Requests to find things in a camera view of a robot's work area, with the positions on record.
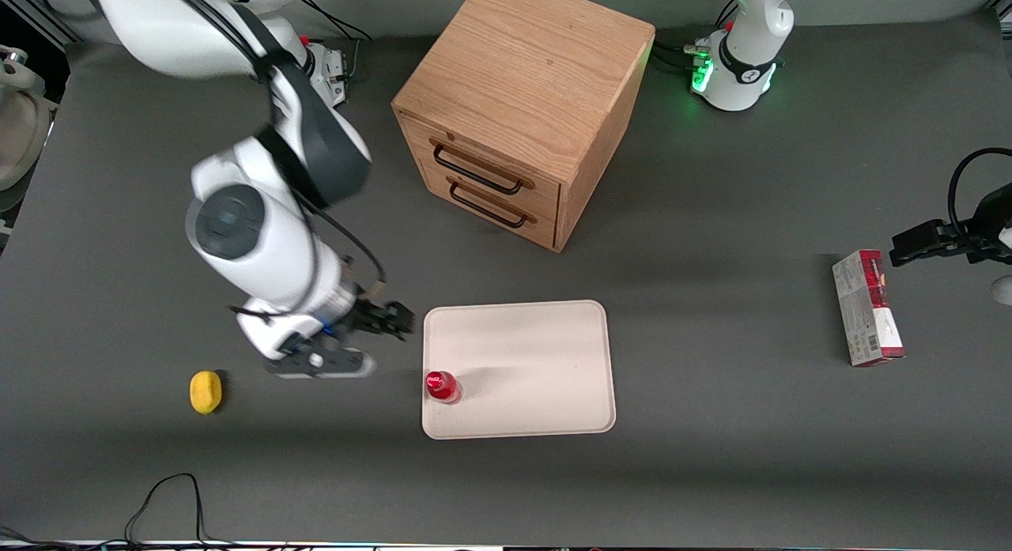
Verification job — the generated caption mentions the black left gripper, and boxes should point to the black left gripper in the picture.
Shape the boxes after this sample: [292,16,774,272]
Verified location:
[889,183,1012,268]

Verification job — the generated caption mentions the aluminium frame profile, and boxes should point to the aluminium frame profile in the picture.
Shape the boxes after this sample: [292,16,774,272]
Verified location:
[0,0,80,50]

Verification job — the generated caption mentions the grey and red carton box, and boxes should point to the grey and red carton box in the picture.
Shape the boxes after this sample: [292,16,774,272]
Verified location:
[832,249,906,368]

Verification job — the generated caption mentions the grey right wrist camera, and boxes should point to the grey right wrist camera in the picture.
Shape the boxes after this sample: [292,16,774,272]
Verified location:
[264,346,377,380]

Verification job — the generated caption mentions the black metal drawer handle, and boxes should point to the black metal drawer handle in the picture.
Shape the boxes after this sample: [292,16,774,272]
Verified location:
[446,175,538,229]
[430,138,537,196]

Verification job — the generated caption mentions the red coke bottle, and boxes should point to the red coke bottle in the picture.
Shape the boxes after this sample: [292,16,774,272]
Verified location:
[425,370,463,406]

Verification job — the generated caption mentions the yellow lemon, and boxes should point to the yellow lemon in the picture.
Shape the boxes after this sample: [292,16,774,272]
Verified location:
[190,370,225,415]

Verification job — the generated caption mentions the black arm base cables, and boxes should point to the black arm base cables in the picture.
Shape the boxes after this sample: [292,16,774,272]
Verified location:
[300,0,377,84]
[651,0,738,76]

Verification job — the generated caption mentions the beige round object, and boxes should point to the beige round object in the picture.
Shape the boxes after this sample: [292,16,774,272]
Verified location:
[0,45,51,194]

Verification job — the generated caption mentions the black cable on table edge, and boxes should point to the black cable on table edge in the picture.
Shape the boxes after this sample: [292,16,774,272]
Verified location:
[0,473,238,549]

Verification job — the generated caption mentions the black looped gripper cable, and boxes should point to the black looped gripper cable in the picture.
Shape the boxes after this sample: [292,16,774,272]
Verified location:
[948,147,1012,237]

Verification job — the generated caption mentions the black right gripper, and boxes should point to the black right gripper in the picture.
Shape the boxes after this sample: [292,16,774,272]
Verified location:
[316,296,417,353]

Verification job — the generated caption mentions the wooden drawer cabinet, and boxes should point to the wooden drawer cabinet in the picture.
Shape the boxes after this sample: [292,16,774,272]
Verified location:
[391,0,656,254]

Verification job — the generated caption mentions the black left arm base cables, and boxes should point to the black left arm base cables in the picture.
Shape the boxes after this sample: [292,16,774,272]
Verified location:
[651,0,738,76]

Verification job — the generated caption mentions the beige plastic tray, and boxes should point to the beige plastic tray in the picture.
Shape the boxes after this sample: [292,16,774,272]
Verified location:
[422,300,617,440]

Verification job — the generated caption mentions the black right arm base cables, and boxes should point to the black right arm base cables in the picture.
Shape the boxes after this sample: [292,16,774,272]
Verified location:
[300,0,377,84]

